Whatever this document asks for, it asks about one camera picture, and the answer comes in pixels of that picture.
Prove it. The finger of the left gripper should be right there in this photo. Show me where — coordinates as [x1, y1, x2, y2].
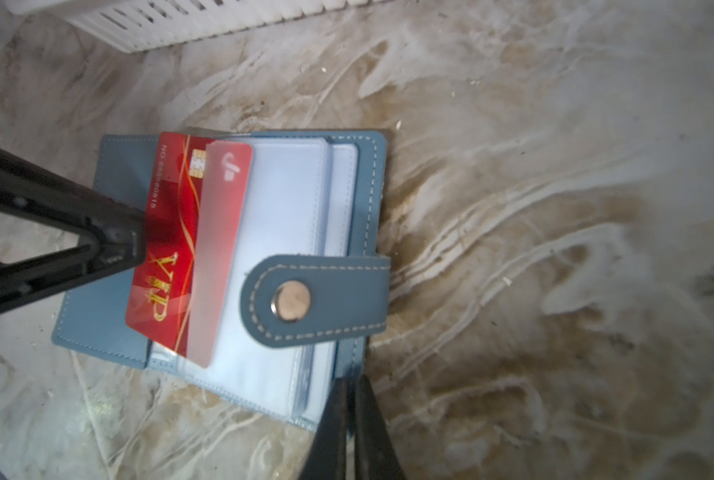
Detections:
[0, 149, 145, 314]

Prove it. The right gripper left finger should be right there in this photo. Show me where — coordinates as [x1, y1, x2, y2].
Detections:
[298, 379, 349, 480]

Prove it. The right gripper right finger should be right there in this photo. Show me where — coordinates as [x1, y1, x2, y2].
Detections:
[354, 375, 406, 480]

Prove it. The red VIP credit card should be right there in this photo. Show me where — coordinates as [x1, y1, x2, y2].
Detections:
[124, 131, 255, 370]

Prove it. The white plastic mesh basket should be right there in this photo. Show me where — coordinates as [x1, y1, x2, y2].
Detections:
[4, 0, 371, 53]

